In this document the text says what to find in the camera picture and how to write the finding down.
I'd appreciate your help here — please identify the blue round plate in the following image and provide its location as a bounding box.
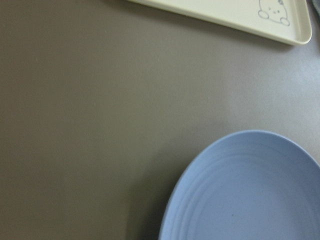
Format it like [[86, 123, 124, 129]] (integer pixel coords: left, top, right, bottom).
[[158, 130, 320, 240]]

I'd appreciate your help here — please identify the cream rabbit tray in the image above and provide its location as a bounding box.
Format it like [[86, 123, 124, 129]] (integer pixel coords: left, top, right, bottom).
[[137, 0, 312, 46]]

